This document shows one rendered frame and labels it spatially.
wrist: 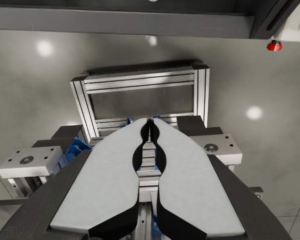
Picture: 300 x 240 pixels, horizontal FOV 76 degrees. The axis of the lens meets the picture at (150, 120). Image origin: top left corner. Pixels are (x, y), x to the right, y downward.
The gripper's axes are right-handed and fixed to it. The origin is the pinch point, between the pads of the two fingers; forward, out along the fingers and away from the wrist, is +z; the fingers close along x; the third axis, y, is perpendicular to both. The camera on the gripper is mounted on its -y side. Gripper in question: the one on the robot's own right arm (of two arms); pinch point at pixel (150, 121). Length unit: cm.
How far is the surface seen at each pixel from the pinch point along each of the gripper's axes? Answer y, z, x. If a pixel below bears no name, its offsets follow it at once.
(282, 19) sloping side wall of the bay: -5.8, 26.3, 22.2
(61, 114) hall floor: 70, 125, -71
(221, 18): -5.4, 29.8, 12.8
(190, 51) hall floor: 17, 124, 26
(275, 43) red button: 0, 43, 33
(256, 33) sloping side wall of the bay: -3.3, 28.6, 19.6
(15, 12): -5.0, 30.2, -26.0
